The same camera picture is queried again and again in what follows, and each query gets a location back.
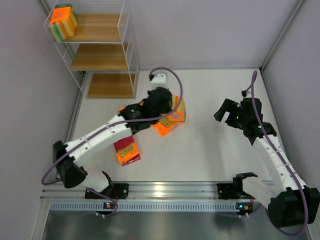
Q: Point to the aluminium mounting rail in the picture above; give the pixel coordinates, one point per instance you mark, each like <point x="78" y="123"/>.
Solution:
<point x="147" y="190"/>

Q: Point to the white wire wooden shelf unit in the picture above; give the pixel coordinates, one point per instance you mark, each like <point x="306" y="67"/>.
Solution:
<point x="101" y="56"/>

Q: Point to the yellow smiley sponge orange box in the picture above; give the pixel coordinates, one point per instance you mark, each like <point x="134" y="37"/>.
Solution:
<point x="165" y="126"/>

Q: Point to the striped sponge pack orange box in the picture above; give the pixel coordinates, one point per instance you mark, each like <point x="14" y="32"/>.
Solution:
<point x="63" y="22"/>

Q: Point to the pink sponge orange box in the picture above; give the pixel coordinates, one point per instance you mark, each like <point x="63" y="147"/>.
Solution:
<point x="126" y="151"/>

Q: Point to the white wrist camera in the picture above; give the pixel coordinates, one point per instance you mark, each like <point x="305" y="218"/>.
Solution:
<point x="246" y="94"/>
<point x="158" y="78"/>

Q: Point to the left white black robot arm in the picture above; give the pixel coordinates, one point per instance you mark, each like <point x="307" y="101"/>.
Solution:
<point x="72" y="156"/>

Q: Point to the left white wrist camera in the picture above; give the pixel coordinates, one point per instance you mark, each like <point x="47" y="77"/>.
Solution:
<point x="158" y="78"/>

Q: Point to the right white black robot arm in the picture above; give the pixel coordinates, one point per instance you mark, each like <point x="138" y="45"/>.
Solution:
<point x="289" y="202"/>

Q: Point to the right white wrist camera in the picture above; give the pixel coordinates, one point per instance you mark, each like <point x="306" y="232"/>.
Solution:
<point x="246" y="94"/>

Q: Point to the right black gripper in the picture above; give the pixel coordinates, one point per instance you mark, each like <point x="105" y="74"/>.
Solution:
<point x="231" y="114"/>

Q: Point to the grey slotted cable duct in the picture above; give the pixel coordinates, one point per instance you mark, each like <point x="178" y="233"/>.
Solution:
<point x="151" y="206"/>

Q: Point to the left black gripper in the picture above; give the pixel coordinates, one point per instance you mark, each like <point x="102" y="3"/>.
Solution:
<point x="163" y="100"/>

